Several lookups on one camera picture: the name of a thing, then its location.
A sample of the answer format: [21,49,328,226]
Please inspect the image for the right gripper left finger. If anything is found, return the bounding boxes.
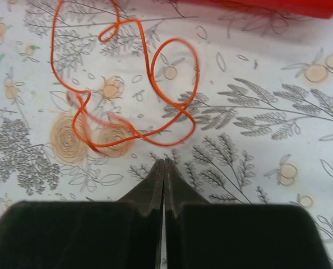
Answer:
[0,160,164,268]

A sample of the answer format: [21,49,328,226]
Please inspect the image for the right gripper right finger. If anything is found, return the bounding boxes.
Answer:
[164,159,331,268]

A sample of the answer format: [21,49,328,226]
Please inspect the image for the red three-compartment bin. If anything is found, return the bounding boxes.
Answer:
[181,0,333,19]

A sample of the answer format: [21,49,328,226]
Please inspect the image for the floral patterned mat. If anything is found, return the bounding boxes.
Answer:
[0,1,333,267]

